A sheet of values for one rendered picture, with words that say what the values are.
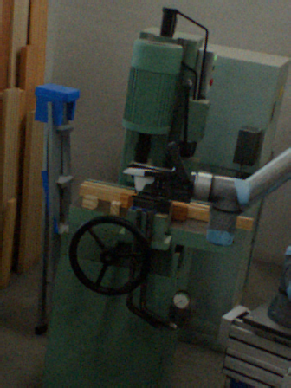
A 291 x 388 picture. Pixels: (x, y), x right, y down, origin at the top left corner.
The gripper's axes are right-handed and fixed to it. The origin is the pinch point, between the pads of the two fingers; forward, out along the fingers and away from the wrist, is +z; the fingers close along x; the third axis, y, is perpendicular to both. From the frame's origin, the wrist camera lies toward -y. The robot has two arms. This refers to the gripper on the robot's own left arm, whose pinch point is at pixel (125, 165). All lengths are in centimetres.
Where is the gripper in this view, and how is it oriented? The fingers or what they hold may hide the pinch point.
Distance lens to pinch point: 235.9
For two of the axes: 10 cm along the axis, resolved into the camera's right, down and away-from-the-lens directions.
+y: -1.6, 9.7, 1.6
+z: -9.8, -1.7, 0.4
